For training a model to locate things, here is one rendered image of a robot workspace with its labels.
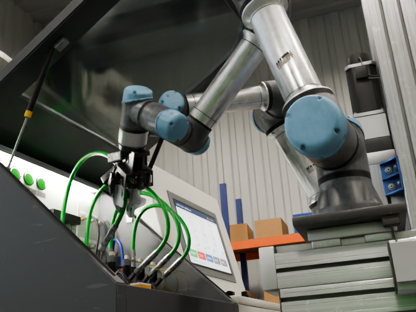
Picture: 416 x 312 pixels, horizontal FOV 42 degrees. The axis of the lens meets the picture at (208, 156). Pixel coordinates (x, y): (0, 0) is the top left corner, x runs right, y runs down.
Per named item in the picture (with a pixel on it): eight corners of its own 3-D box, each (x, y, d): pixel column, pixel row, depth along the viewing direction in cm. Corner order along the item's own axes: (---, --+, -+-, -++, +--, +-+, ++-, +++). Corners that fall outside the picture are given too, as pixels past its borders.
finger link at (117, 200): (116, 221, 146) (121, 190, 143) (108, 210, 150) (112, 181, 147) (126, 220, 148) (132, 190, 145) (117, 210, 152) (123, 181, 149)
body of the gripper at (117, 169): (122, 194, 141) (127, 152, 137) (110, 180, 148) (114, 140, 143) (148, 190, 146) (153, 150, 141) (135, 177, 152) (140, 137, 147)
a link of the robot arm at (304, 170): (341, 235, 169) (255, 92, 181) (321, 245, 182) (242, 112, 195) (369, 219, 173) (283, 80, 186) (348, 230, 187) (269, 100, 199)
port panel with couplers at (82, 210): (82, 285, 187) (85, 200, 198) (75, 286, 188) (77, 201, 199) (104, 289, 198) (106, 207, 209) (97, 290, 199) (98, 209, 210)
